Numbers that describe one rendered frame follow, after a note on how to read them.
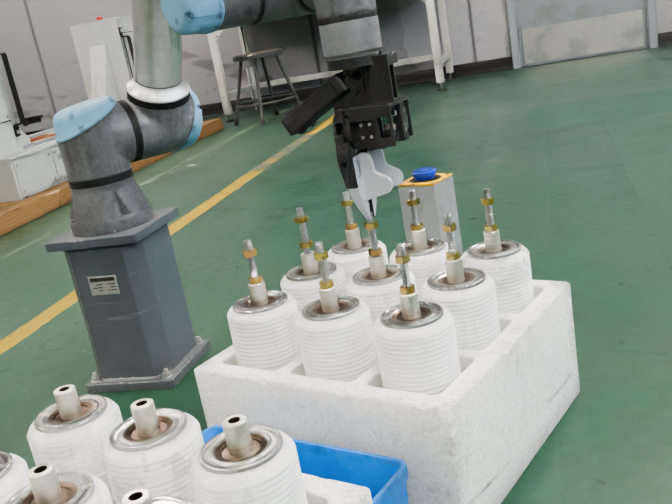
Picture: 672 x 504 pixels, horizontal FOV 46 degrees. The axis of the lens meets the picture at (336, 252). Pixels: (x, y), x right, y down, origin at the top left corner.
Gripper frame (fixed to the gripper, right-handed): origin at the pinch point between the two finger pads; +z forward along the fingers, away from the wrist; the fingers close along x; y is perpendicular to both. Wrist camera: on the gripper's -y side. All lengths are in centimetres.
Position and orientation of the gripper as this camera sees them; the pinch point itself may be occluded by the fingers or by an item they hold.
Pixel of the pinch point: (364, 208)
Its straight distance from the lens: 107.5
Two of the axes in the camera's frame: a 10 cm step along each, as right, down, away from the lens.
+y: 9.0, -0.3, -4.4
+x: 4.0, -3.3, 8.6
